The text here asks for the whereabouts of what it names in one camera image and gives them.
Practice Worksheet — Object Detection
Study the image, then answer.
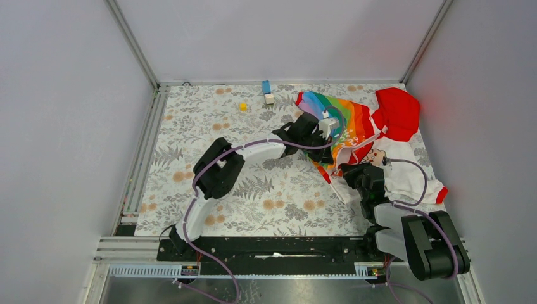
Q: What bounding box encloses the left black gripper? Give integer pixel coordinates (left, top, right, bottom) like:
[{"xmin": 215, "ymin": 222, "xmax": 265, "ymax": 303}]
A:
[{"xmin": 299, "ymin": 131, "xmax": 334, "ymax": 165}]

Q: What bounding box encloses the rainbow kids jacket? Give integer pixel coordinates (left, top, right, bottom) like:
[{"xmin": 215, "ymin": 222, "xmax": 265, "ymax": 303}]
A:
[{"xmin": 296, "ymin": 87, "xmax": 448, "ymax": 205}]

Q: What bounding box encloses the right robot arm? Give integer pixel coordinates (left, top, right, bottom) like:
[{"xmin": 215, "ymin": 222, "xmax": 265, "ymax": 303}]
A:
[{"xmin": 340, "ymin": 163, "xmax": 471, "ymax": 281}]

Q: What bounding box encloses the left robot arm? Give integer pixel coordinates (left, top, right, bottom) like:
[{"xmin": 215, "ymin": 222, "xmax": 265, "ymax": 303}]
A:
[{"xmin": 169, "ymin": 111, "xmax": 345, "ymax": 260}]

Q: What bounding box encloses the floral table cloth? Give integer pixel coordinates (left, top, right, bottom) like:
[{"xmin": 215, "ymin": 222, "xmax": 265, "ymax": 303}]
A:
[{"xmin": 134, "ymin": 83, "xmax": 454, "ymax": 238}]

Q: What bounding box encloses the blue and silver block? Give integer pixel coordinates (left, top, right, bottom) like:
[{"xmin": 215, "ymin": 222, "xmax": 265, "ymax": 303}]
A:
[{"xmin": 262, "ymin": 80, "xmax": 275, "ymax": 105}]

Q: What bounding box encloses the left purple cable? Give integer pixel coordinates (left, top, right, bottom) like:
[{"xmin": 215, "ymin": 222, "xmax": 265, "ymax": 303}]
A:
[{"xmin": 172, "ymin": 104, "xmax": 347, "ymax": 304}]

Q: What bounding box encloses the purple cable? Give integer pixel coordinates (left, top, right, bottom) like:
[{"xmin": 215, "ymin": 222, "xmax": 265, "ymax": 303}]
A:
[
  {"xmin": 172, "ymin": 104, "xmax": 347, "ymax": 304},
  {"xmin": 375, "ymin": 157, "xmax": 460, "ymax": 304}
]

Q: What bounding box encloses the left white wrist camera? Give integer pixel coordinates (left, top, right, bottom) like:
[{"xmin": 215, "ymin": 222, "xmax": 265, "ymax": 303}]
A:
[{"xmin": 318, "ymin": 111, "xmax": 340, "ymax": 139}]

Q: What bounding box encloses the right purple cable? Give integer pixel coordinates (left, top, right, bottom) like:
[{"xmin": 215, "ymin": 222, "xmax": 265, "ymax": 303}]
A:
[{"xmin": 375, "ymin": 157, "xmax": 460, "ymax": 304}]

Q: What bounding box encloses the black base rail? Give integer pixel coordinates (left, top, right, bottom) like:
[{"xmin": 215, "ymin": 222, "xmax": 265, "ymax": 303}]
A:
[{"xmin": 156, "ymin": 236, "xmax": 388, "ymax": 277}]

